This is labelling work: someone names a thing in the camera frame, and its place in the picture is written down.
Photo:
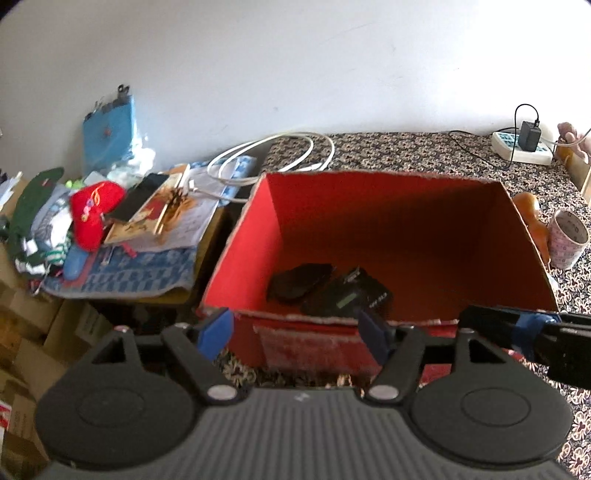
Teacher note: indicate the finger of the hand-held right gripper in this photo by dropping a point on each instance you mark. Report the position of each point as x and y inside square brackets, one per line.
[489, 325]

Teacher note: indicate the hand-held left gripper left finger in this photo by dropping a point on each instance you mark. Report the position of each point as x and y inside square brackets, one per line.
[216, 333]

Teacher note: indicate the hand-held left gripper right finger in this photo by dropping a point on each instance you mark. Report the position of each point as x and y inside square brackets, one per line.
[373, 337]

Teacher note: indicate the black device with small screen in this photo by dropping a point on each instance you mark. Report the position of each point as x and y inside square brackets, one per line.
[346, 295]

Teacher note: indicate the black pouch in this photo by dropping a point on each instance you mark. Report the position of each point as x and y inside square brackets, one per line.
[298, 284]

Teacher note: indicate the red cardboard box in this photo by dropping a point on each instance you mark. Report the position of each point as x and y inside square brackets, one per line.
[369, 221]

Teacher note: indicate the brown dried twig ornament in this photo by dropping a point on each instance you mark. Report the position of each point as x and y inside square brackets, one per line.
[178, 203]

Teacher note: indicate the blue patterned cloth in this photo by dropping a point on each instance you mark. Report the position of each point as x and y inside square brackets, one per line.
[138, 274]

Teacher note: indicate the patterned paper cup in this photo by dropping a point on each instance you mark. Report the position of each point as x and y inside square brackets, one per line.
[568, 242]

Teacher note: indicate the brown gourd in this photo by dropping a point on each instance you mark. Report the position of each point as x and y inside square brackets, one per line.
[535, 221]

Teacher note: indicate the picture book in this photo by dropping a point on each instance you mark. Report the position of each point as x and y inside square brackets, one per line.
[138, 228]

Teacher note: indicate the black smartphone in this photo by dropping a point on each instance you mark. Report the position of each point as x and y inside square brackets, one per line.
[138, 196]

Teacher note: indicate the blue case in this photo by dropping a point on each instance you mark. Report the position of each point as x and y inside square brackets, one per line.
[74, 265]

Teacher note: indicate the wooden board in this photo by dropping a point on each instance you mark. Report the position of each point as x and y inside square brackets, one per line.
[581, 177]

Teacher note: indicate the red embroidered cap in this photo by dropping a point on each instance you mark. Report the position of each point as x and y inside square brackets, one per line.
[92, 207]

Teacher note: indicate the white power strip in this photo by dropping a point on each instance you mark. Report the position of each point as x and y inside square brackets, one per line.
[508, 147]

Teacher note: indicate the pile of cardboard boxes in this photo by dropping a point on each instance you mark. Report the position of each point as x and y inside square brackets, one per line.
[32, 332]

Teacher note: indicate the white plastic bag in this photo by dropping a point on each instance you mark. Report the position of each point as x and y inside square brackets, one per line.
[134, 161]

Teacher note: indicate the black charger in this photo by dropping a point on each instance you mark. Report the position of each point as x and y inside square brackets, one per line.
[529, 136]

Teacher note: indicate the striped cloth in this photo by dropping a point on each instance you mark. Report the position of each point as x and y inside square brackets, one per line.
[51, 230]

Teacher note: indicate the pink plush toy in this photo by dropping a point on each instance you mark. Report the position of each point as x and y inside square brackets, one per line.
[570, 134]

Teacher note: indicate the blue bag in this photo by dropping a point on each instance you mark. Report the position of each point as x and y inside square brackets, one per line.
[108, 134]

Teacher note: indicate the green cloth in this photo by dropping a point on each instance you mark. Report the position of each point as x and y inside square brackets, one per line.
[32, 194]

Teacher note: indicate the white papers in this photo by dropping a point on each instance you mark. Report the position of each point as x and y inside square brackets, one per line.
[8, 189]

